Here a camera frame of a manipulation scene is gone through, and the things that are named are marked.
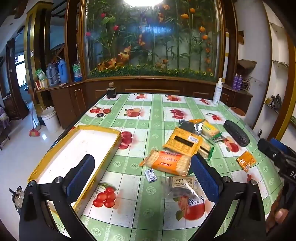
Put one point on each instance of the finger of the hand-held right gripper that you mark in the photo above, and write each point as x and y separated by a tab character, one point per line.
281	144
268	148

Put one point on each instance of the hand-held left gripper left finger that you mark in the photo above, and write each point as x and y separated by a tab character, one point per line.
81	176

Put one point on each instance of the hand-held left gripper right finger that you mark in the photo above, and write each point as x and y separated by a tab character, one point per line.
204	178

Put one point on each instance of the small blue white patterned packet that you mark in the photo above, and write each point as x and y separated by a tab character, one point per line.
150	175
194	202

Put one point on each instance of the green-ended cracker packet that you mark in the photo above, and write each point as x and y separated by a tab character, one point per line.
204	149
210	128

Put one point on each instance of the yellow cardboard box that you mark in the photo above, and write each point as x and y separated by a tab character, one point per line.
76	143

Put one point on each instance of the yellow biscuit packet black stripe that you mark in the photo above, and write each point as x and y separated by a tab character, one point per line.
185	151

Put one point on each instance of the orange cracker packet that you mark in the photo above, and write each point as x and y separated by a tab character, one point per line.
166	161

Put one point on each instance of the black snack packet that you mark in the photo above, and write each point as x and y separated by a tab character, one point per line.
186	126

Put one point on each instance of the person's right hand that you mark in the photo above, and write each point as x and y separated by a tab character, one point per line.
281	214

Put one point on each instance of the clear dark cake packet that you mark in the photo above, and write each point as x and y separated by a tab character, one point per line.
182	183

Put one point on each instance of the small orange sachet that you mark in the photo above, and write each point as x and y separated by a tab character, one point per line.
246	161

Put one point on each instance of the black textured glasses case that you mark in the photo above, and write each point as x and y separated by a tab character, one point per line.
237	133

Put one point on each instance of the dark metal tool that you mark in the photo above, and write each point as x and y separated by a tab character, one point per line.
274	102

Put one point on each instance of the white stool with orange top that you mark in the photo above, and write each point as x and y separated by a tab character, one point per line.
237	111

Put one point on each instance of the red broom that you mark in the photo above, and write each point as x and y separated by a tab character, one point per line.
34	133

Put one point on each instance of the white plastic bucket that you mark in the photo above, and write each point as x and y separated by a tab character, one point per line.
50	120

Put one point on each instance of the small metal fitting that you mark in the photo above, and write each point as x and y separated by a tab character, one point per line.
17	199

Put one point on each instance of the fruit print green tablecloth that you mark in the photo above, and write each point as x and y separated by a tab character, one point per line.
138	129

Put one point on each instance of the white spray bottle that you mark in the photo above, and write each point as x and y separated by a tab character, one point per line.
217	92

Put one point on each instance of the wooden cabinet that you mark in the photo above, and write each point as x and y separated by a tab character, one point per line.
69	99

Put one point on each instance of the brown corner shelf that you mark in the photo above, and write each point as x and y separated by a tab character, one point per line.
247	64

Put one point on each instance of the dark bottle with cork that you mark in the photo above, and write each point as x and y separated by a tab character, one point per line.
111	91

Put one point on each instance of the red white box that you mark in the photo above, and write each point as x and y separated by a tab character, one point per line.
42	84

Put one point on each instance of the blue green plastic bag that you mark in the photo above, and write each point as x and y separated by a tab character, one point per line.
77	71

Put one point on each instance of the grey blue water jug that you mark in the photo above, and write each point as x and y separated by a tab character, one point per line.
52	75

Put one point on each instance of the blue thermos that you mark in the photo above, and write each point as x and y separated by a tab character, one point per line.
63	71

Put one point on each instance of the green white bag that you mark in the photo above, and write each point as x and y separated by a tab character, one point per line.
41	75

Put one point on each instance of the glass case with artificial plants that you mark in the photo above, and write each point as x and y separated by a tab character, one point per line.
150	41

